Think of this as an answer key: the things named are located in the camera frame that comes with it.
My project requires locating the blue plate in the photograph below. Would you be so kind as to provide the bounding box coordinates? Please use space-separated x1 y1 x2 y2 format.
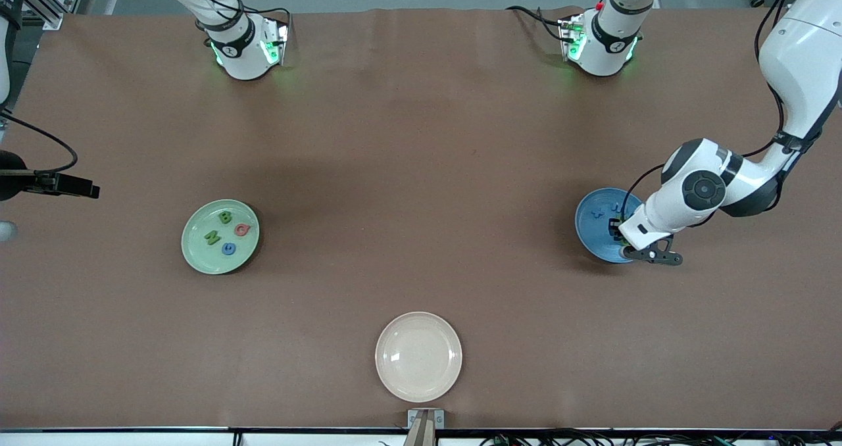
574 187 649 264

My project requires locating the black cable bundle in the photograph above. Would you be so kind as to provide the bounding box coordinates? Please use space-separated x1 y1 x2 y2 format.
477 428 842 446

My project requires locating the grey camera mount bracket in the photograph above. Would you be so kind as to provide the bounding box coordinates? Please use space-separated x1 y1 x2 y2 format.
403 408 446 446

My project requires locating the black base cable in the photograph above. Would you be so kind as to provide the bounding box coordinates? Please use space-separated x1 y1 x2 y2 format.
505 4 568 42

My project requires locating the beige plate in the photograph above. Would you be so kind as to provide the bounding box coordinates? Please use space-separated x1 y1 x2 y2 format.
375 311 463 403

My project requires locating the brown table mat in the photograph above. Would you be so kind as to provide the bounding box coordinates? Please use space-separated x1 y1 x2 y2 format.
0 7 842 432

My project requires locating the aluminium frame profile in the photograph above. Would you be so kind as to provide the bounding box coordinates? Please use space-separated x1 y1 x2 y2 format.
20 0 89 31

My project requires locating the light green plate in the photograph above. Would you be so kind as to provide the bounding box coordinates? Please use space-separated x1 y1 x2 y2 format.
181 199 260 275

